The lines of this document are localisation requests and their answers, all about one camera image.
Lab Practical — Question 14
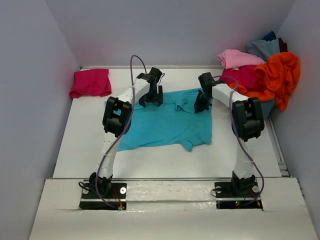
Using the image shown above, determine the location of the turquoise t-shirt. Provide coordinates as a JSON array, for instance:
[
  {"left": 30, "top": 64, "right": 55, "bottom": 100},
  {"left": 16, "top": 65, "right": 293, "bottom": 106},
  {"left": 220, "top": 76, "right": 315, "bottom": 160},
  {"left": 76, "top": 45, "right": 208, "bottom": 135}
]
[{"left": 118, "top": 88, "right": 213, "bottom": 152}]

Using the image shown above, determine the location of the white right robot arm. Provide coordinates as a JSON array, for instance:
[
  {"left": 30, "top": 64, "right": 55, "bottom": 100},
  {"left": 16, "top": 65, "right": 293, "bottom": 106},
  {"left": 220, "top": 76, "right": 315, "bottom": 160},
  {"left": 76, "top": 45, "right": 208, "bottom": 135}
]
[{"left": 194, "top": 72, "right": 265, "bottom": 198}]

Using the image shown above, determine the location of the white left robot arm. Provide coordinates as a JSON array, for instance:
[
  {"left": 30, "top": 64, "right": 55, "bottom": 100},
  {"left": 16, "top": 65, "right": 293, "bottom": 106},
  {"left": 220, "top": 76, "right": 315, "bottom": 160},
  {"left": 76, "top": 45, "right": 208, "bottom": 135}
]
[{"left": 89, "top": 67, "right": 164, "bottom": 198}]

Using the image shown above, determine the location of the magenta t-shirt in pile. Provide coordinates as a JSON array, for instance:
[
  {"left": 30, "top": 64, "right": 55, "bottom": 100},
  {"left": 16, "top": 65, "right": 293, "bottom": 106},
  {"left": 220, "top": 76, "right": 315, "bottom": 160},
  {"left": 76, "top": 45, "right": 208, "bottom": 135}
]
[{"left": 219, "top": 65, "right": 259, "bottom": 89}]

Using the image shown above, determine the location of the pink t-shirt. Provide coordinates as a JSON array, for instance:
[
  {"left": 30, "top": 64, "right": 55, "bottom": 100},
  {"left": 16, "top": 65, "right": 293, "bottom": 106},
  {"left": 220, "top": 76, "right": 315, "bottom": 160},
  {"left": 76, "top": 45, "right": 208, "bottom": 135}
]
[{"left": 216, "top": 49, "right": 266, "bottom": 70}]

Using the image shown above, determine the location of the folded magenta t-shirt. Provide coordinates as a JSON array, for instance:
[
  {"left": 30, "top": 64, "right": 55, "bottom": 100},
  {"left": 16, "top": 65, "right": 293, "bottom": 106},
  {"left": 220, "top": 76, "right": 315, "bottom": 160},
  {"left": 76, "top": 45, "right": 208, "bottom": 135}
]
[{"left": 69, "top": 68, "right": 112, "bottom": 99}]

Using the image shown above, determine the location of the slate blue t-shirt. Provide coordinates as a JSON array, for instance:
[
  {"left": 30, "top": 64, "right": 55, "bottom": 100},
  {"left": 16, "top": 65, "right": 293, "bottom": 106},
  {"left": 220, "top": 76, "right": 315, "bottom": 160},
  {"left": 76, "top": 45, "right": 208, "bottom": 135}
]
[{"left": 260, "top": 98, "right": 276, "bottom": 120}]

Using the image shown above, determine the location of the orange t-shirt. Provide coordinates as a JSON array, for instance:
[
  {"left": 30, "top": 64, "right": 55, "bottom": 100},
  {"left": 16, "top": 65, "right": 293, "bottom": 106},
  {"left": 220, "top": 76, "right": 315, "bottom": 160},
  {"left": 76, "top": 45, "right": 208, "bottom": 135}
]
[{"left": 228, "top": 52, "right": 301, "bottom": 111}]

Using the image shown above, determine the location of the grey-blue t-shirt at back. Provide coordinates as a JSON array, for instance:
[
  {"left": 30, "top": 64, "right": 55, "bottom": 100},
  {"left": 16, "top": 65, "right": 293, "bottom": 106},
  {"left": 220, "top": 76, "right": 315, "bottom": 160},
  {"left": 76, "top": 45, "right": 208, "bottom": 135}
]
[{"left": 247, "top": 39, "right": 280, "bottom": 62}]

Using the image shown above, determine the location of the dark blue t-shirt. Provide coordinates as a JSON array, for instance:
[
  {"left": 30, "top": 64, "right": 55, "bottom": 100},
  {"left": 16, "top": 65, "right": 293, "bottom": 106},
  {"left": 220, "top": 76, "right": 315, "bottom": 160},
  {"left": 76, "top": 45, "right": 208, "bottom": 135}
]
[{"left": 262, "top": 31, "right": 277, "bottom": 42}]

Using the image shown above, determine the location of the maroon t-shirt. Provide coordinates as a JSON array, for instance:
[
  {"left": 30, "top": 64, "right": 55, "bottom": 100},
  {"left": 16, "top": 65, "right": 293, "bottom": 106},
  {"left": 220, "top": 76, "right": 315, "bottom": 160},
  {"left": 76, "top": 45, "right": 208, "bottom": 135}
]
[{"left": 278, "top": 38, "right": 288, "bottom": 53}]

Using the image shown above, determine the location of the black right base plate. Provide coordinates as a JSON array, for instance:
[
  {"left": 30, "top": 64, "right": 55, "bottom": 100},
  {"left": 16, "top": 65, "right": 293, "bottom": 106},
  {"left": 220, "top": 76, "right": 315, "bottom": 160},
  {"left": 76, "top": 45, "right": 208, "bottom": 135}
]
[{"left": 210, "top": 181, "right": 263, "bottom": 210}]

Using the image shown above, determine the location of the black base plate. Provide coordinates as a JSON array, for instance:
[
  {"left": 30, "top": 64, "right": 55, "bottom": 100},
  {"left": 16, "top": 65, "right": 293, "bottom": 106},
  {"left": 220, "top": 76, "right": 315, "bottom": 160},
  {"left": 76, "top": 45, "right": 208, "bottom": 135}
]
[
  {"left": 79, "top": 181, "right": 128, "bottom": 211},
  {"left": 210, "top": 181, "right": 263, "bottom": 210}
]

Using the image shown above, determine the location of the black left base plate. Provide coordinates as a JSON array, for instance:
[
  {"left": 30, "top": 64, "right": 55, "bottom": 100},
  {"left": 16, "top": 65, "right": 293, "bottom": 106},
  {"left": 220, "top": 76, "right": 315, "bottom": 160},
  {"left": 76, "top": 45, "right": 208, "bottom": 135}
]
[{"left": 79, "top": 181, "right": 128, "bottom": 211}]

